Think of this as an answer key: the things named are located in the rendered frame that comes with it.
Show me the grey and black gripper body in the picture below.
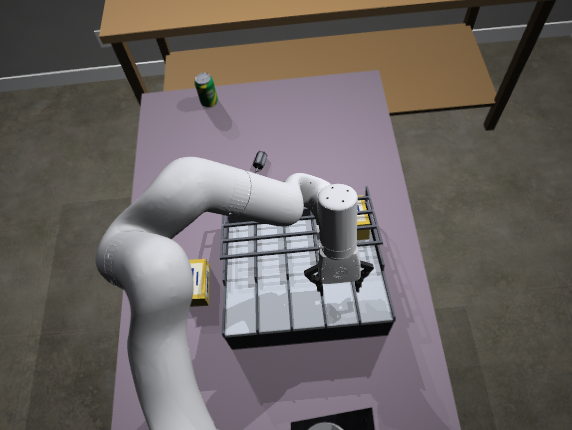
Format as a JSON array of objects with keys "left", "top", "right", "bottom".
[{"left": 318, "top": 247, "right": 361, "bottom": 284}]

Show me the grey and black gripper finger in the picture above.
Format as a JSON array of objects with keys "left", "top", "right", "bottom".
[
  {"left": 304, "top": 264, "right": 323, "bottom": 296},
  {"left": 355, "top": 260, "right": 374, "bottom": 293}
]

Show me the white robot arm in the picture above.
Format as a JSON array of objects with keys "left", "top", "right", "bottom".
[{"left": 95, "top": 157, "right": 358, "bottom": 430}]

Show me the green drink can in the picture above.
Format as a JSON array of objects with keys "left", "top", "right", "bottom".
[{"left": 195, "top": 73, "right": 218, "bottom": 107}]

